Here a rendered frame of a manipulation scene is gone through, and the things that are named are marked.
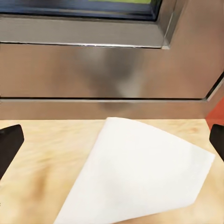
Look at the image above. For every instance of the fixed window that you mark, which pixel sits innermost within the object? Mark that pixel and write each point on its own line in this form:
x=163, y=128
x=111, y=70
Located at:
x=93, y=59

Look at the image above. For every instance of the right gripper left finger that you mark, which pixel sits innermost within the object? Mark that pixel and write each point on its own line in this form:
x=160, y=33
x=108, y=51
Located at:
x=11, y=140

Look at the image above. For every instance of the paper coffee filter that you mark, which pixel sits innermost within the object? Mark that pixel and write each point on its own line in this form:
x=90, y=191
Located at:
x=135, y=170

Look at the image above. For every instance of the countertop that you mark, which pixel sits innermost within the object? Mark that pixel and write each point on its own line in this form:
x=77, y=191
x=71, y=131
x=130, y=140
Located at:
x=41, y=175

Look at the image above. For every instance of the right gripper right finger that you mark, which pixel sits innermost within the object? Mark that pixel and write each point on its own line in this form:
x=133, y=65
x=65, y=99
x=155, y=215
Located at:
x=217, y=139

